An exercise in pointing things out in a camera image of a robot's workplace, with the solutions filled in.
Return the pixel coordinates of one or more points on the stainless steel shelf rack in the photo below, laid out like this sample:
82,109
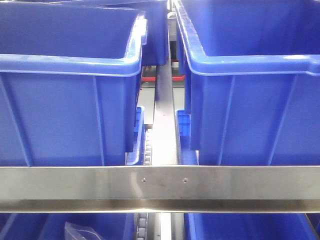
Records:
160,187

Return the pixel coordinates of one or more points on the blue bin rear left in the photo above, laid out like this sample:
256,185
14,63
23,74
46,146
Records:
156,49

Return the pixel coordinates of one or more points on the blue plastic bin left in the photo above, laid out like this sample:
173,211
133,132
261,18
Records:
69,78

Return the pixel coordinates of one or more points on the blue plastic bin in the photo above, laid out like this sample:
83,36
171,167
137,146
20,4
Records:
69,78
252,80

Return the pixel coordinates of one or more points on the blue plastic bin right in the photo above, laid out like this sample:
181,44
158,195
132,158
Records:
252,80

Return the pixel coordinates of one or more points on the blue bin lower right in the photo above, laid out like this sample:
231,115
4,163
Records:
248,226

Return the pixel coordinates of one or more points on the clear plastic bag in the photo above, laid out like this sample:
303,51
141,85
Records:
78,232

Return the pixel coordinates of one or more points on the blue bin lower left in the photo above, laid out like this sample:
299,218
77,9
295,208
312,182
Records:
51,226

